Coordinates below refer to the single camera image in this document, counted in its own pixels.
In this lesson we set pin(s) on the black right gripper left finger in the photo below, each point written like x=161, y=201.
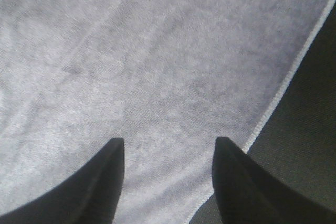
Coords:
x=90, y=195

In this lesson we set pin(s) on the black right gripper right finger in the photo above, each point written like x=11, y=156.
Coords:
x=246, y=193

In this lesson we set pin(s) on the grey towel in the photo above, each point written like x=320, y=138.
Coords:
x=167, y=76

